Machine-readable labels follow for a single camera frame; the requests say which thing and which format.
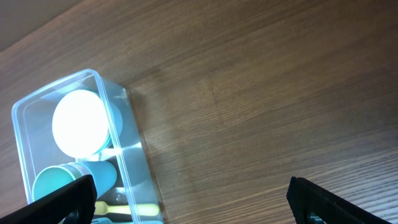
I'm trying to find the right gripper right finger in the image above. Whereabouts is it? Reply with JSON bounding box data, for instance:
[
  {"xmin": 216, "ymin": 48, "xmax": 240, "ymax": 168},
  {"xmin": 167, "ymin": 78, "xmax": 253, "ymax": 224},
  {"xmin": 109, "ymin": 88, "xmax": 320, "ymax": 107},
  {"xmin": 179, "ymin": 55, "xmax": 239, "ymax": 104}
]
[{"xmin": 287, "ymin": 177, "xmax": 389, "ymax": 224}]

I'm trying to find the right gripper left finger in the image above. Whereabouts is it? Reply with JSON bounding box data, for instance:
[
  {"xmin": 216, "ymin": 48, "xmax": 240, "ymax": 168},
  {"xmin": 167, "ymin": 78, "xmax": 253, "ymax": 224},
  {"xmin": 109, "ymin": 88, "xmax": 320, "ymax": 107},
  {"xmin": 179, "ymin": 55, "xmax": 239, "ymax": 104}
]
[{"xmin": 1, "ymin": 175, "xmax": 97, "ymax": 224}]

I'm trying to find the yellow fork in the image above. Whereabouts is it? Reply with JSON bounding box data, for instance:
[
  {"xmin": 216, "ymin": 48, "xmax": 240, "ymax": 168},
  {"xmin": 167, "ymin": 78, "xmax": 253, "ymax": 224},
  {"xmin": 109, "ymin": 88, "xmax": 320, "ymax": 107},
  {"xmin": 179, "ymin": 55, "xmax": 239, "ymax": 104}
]
[{"xmin": 94, "ymin": 201, "xmax": 160, "ymax": 217}]

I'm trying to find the green cup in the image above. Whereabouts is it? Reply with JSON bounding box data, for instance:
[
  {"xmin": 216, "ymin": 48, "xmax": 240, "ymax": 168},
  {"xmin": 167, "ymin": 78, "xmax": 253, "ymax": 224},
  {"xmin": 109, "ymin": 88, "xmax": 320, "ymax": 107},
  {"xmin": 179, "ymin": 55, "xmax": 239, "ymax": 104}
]
[{"xmin": 32, "ymin": 166, "xmax": 79, "ymax": 201}]

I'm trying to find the blue cup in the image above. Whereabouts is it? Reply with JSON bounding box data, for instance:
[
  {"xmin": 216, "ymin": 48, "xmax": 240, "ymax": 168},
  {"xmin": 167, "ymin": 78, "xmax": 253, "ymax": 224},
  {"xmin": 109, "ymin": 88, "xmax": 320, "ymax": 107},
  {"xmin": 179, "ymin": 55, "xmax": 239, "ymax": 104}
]
[{"xmin": 78, "ymin": 161, "xmax": 117, "ymax": 198}]

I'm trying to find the green bowl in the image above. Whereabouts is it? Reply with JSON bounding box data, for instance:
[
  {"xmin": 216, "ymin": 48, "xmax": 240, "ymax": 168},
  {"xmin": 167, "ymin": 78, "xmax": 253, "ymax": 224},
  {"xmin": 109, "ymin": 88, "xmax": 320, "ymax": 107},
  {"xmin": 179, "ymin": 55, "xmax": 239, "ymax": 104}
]
[{"xmin": 100, "ymin": 103, "xmax": 123, "ymax": 151}]

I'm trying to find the white pink bowl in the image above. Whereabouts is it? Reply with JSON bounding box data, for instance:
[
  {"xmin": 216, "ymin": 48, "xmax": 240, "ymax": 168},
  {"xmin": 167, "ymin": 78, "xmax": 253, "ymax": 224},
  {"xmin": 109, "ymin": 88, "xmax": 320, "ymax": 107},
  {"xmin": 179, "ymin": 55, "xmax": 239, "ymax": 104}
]
[{"xmin": 52, "ymin": 90, "xmax": 109, "ymax": 159}]

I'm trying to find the light blue fork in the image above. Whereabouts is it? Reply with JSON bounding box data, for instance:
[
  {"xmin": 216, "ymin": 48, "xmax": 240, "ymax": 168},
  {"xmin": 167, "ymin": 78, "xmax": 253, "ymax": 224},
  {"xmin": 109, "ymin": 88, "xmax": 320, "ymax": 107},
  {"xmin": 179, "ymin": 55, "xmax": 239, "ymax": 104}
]
[{"xmin": 91, "ymin": 217, "xmax": 132, "ymax": 224}]

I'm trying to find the light blue bowl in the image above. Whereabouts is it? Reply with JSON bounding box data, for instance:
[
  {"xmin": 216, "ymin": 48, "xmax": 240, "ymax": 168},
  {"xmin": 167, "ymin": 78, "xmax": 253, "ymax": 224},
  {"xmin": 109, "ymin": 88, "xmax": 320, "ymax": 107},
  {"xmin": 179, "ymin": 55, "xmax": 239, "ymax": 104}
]
[{"xmin": 107, "ymin": 101, "xmax": 123, "ymax": 147}]

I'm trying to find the clear plastic container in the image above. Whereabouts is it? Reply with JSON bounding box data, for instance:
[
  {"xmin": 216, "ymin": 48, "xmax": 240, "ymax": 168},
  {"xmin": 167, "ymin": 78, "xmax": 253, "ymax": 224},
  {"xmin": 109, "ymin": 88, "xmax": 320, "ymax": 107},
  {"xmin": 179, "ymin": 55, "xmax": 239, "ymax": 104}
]
[{"xmin": 11, "ymin": 69, "xmax": 164, "ymax": 223}]

